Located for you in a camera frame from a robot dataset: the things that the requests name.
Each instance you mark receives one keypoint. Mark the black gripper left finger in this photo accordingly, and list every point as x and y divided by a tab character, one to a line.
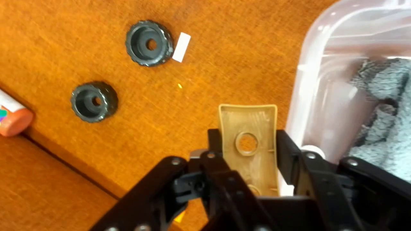
165	190

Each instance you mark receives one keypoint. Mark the orange fabric sofa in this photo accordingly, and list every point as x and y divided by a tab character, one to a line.
63	172

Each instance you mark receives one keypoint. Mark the grey blue towel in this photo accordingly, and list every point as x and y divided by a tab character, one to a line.
384	140

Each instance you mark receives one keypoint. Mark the clear plastic box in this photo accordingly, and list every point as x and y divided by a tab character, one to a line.
328	107

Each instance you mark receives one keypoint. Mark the black round knob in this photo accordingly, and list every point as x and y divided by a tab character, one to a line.
93	102
149	44

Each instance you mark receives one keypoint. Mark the orange capped white bottle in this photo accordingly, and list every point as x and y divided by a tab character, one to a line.
14	117

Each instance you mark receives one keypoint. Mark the tan plastic rectangular piece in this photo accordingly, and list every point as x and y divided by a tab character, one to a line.
249	146

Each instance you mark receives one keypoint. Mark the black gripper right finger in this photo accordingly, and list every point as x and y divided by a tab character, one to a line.
349	196

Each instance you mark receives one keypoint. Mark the small white paper piece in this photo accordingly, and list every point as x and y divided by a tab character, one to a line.
181	47

